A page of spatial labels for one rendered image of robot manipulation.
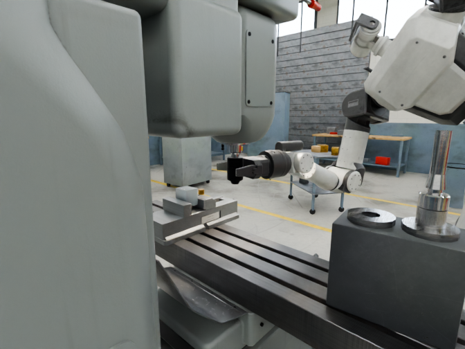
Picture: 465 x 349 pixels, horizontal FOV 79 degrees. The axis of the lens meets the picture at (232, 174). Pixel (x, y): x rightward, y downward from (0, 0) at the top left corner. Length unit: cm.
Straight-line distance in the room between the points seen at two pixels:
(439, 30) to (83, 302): 98
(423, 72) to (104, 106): 84
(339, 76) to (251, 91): 809
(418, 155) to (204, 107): 782
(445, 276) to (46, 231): 59
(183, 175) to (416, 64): 468
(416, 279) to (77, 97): 59
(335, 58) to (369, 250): 841
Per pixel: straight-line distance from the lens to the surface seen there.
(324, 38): 917
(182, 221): 96
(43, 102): 37
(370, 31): 104
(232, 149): 79
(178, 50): 55
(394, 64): 100
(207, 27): 60
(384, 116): 118
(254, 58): 73
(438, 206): 61
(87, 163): 38
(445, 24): 100
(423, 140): 821
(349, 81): 864
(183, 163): 527
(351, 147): 114
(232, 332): 79
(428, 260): 60
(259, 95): 73
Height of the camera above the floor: 138
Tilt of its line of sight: 12 degrees down
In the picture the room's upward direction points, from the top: straight up
